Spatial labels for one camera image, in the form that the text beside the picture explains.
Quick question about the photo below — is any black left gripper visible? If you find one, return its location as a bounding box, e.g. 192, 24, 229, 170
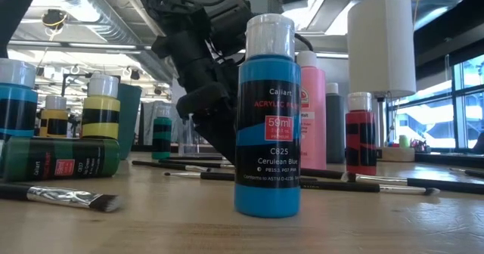
176, 57, 240, 165

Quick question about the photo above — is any tall light pink paint bottle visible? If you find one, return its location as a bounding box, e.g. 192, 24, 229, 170
296, 50, 327, 171

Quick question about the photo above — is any small lemon yellow paint bottle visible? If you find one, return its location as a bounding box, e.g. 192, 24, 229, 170
81, 73, 122, 141

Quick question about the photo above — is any dark green paint bottle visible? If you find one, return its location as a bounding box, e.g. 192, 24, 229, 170
0, 137, 122, 183

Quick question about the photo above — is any small golden yellow paint bottle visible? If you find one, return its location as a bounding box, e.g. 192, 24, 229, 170
39, 95, 70, 139

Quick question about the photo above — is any small blue paint bottle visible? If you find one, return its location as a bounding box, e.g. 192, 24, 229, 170
0, 58, 39, 141

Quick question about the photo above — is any small teal green paint bottle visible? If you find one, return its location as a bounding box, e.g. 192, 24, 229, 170
151, 106, 173, 161

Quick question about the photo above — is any cerulean blue paint bottle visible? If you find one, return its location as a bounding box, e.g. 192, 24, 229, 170
233, 14, 303, 219

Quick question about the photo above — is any tall grey paint bottle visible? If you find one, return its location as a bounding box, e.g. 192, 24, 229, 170
325, 82, 346, 165

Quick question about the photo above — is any small red paint bottle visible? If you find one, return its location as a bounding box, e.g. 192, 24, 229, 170
344, 91, 378, 177

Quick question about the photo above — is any clear plastic tray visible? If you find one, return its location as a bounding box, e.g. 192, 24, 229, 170
175, 104, 213, 157

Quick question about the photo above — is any teal plastic cup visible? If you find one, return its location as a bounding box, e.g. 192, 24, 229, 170
116, 83, 143, 161

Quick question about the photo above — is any flat paintbrush silver ferrule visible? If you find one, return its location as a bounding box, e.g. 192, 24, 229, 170
0, 183, 124, 214

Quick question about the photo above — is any table lamp white shade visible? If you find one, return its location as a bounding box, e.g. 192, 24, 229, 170
346, 0, 417, 163

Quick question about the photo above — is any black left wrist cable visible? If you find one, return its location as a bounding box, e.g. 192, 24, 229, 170
293, 33, 315, 54

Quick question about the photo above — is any black ceiling device yellow cable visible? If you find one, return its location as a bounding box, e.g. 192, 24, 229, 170
41, 8, 69, 31

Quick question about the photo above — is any black aluminium table frame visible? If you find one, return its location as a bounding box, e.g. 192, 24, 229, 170
414, 151, 484, 169

